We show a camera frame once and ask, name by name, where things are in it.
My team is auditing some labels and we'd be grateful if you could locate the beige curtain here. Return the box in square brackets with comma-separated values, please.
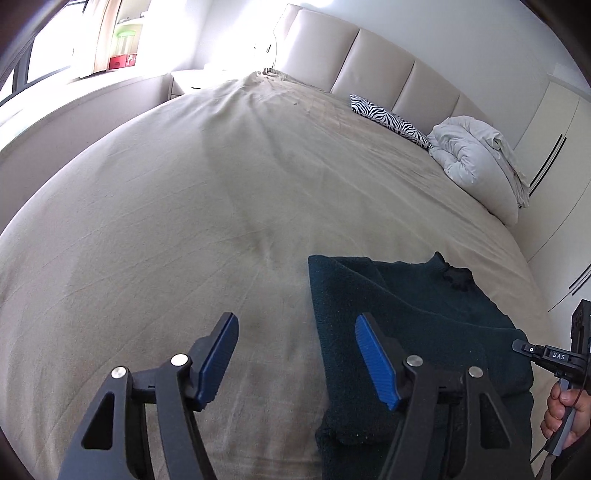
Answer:
[78, 0, 153, 79]

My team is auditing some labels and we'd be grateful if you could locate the bed with beige sheet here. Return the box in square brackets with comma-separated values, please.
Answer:
[0, 68, 555, 480]

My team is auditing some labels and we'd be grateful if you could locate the dark green towel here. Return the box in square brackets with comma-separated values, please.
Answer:
[308, 251, 536, 480]

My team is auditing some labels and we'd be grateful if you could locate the white wardrobe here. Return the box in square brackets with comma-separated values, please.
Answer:
[512, 60, 591, 315]

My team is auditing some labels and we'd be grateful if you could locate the green plastic container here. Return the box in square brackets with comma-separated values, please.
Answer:
[113, 25, 137, 56]

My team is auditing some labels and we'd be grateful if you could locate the red box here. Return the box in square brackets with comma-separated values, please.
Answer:
[108, 53, 138, 72]

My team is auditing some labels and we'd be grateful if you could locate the white open shelf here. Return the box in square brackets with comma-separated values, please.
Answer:
[110, 0, 154, 72]

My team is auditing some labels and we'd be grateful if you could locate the person's right hand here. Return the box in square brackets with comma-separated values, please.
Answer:
[541, 378, 591, 448]

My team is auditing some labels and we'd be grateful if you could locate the cream padded headboard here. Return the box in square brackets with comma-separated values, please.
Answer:
[273, 4, 494, 129]

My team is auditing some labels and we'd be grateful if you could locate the black framed window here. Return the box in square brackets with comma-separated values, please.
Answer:
[0, 0, 93, 107]

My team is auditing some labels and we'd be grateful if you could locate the white window ledge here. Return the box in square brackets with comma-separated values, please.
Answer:
[0, 73, 175, 185]

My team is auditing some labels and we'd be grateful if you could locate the white nightstand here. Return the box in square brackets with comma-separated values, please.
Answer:
[171, 69, 241, 99]

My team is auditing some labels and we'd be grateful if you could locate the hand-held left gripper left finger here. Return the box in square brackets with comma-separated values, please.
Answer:
[58, 312, 240, 480]

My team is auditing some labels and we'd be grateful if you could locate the person's right forearm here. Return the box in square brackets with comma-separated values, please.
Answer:
[536, 436, 591, 480]

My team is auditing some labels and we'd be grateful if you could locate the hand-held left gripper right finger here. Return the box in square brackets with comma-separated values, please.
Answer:
[355, 312, 541, 480]

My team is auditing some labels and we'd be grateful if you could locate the zebra print pillow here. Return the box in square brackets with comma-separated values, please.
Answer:
[349, 94, 434, 151]

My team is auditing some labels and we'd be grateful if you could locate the white bundled duvet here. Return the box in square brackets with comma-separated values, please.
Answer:
[427, 116, 532, 226]

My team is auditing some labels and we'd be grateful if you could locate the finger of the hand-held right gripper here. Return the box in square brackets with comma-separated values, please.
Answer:
[512, 339, 546, 361]

